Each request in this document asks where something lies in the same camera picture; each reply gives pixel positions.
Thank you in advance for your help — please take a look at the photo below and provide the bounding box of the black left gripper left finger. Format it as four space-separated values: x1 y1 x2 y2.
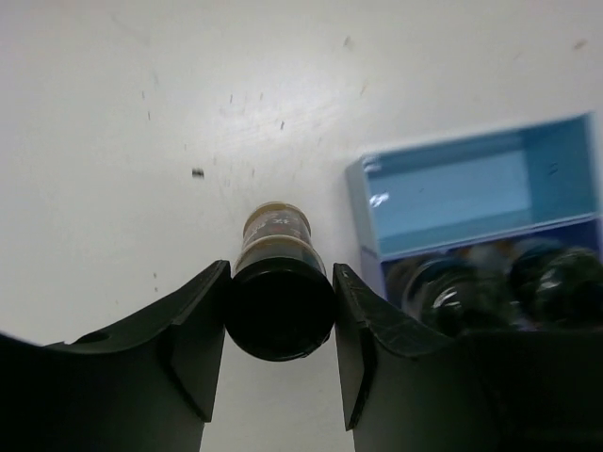
1 261 231 451

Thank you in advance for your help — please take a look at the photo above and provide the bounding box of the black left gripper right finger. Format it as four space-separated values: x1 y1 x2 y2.
333 264 602 451

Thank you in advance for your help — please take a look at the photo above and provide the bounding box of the black-cap spice jar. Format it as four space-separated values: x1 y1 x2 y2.
400 254 519 337
508 237 602 330

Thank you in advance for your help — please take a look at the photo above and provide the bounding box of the small black-lid pepper bottle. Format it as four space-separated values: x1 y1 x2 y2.
223 202 336 362

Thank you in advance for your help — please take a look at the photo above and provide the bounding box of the dark blue organizer box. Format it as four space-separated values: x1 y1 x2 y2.
366 218 602 331

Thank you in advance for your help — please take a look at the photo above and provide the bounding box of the light blue organizer box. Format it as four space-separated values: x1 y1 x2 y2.
346 114 599 262

